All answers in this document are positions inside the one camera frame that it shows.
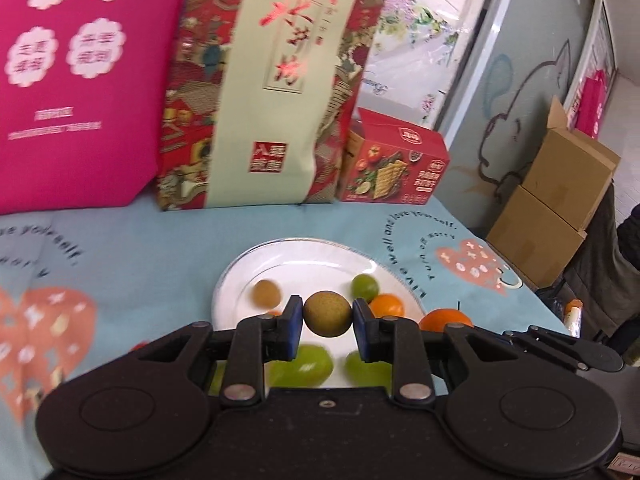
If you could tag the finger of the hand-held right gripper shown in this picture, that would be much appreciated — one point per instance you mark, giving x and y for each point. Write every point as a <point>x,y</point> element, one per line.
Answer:
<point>545,342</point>

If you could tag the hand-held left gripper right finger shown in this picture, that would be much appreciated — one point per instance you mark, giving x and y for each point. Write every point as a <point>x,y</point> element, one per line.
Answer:
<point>362,330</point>

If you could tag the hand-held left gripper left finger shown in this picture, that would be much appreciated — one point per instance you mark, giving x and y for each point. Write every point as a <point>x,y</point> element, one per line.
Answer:
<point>292,327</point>

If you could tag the brown longan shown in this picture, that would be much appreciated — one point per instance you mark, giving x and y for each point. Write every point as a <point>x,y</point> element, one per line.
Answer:
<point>265,294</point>
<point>327,315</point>

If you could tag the large light green mango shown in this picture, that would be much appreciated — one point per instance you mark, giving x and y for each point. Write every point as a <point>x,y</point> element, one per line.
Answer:
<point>305,366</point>

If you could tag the small green jujube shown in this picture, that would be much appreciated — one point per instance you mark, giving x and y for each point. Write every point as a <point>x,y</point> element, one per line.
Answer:
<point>365,286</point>

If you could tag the white plate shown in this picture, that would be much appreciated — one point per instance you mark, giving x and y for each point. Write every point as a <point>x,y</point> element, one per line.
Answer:
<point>310,265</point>

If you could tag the white bottle orange cap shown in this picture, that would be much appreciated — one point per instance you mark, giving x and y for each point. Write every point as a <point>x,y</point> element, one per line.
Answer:
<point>575,319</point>

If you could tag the dark cloth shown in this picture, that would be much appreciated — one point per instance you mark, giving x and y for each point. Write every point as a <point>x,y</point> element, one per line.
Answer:
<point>605,270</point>

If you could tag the brown cardboard box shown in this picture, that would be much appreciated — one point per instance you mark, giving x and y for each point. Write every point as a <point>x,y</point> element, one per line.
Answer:
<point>570,170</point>
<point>535,240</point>

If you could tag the red wax apple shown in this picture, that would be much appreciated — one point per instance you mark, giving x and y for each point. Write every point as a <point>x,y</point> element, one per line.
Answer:
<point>140,346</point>

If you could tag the red cracker box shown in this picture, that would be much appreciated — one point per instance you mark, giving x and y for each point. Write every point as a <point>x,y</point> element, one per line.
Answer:
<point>395,165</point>

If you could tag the blue printed tablecloth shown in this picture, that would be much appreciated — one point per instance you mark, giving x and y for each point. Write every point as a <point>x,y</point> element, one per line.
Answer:
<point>125,260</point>

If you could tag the red green patterned gift box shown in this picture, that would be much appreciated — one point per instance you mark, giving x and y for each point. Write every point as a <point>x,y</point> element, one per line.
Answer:
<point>260,125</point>

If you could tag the small pink bag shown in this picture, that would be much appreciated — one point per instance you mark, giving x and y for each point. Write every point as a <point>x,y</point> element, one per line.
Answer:
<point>595,100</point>

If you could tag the pink tote bag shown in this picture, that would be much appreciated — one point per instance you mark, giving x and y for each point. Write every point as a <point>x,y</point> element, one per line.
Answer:
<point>75,150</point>

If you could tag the white floral bag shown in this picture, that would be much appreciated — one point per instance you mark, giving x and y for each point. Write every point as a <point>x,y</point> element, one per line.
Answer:
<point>415,45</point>

